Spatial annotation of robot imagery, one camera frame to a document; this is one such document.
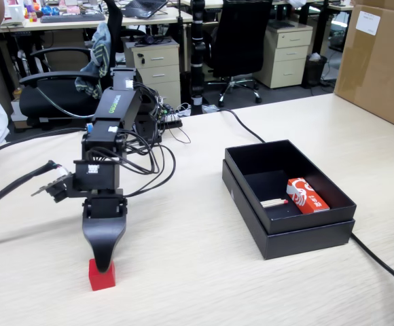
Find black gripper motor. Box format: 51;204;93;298
68;159;128;274

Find red wooden cube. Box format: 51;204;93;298
88;258;117;292

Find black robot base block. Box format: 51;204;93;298
136;113;163;144

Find black cardboard box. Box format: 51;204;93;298
223;139;357;235

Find black open box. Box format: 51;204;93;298
221;159;356;261

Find orange box with white print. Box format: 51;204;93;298
286;177;330;215

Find black power strip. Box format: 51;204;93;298
156;118;183;130

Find green electronics board with plugs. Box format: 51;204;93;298
159;103;181;123

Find black office chair with armrests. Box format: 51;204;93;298
18;0;126;130

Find small carton on floor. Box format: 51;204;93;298
10;98;30;132

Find beige drawer cabinet with headset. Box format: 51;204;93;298
124;36;181;109

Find striped blue grey cloth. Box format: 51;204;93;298
74;22;112;100

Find thick black banded pole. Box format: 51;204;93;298
189;0;207;116

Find thin black stand pole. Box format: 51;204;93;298
176;0;186;72

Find beige office desk with keyboard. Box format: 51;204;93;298
0;5;195;35

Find black computer keyboard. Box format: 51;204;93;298
39;12;107;24

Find black laptop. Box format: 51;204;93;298
120;0;169;20

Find colourful small bottles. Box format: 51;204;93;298
22;0;39;23

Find black mesh office chair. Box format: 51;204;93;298
207;0;274;108

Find beige three-drawer cabinet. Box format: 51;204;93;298
253;22;314;90

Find beige background office desk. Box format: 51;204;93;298
169;0;354;13

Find black waste bin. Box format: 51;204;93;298
306;52;329;88

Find large brown cardboard carton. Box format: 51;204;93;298
334;0;394;136

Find small wrist camera board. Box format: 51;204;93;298
30;171;74;204

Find thick black camera cable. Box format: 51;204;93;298
0;127;86;218

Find thick black power cable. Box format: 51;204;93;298
217;107;394;326

